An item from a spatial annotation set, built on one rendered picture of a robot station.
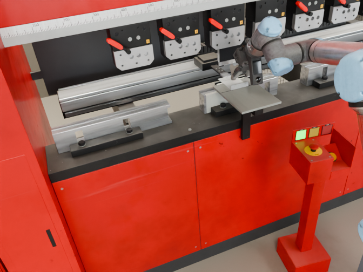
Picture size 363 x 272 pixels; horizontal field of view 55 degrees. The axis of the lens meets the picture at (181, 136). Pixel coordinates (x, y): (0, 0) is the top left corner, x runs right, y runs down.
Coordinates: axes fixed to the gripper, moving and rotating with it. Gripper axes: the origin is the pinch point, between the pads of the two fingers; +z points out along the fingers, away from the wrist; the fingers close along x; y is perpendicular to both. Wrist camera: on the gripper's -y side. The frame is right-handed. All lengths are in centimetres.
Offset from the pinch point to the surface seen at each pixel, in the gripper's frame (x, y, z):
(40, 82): 97, 144, 234
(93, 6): 54, 28, -25
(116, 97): 49, 18, 30
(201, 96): 14.4, 1.0, 12.8
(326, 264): -31, -93, 49
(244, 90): -0.4, -5.6, 1.5
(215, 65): -1.5, 17.8, 20.5
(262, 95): -4.8, -11.0, -3.0
